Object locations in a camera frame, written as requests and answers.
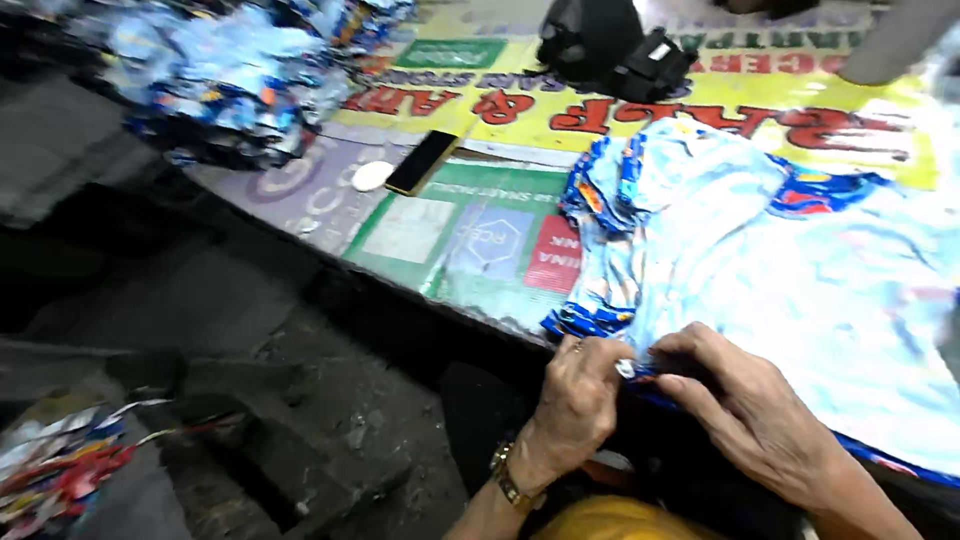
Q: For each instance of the person's body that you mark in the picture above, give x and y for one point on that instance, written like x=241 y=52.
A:
x=619 y=521

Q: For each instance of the person's right hand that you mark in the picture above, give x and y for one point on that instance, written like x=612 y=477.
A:
x=757 y=409

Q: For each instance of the person's right thumb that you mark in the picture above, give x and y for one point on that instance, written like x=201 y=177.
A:
x=694 y=397

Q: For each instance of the printed banner sheet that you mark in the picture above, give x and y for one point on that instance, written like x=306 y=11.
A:
x=480 y=180

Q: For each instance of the black smartphone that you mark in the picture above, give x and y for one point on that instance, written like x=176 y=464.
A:
x=422 y=162

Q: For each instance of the person's right index finger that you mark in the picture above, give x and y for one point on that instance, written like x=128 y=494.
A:
x=697 y=346

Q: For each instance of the person's left hand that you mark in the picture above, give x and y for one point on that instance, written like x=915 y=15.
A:
x=574 y=401

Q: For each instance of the light blue garment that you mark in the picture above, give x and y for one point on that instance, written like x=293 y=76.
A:
x=795 y=292

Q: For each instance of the person's right forearm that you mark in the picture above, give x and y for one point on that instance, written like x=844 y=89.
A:
x=862 y=499

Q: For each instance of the person's left forearm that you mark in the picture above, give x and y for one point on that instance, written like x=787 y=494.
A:
x=487 y=514

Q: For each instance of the person's left fingers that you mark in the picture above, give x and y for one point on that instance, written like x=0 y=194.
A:
x=600 y=356

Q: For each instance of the pile of colourful fabric scraps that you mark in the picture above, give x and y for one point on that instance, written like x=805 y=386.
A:
x=64 y=465

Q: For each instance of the white round disc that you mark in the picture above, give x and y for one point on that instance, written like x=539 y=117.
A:
x=372 y=176

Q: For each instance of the grey cylindrical post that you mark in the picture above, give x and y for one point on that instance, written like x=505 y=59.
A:
x=896 y=45

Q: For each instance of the pile of light blue garments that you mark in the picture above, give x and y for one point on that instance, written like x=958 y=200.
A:
x=232 y=75

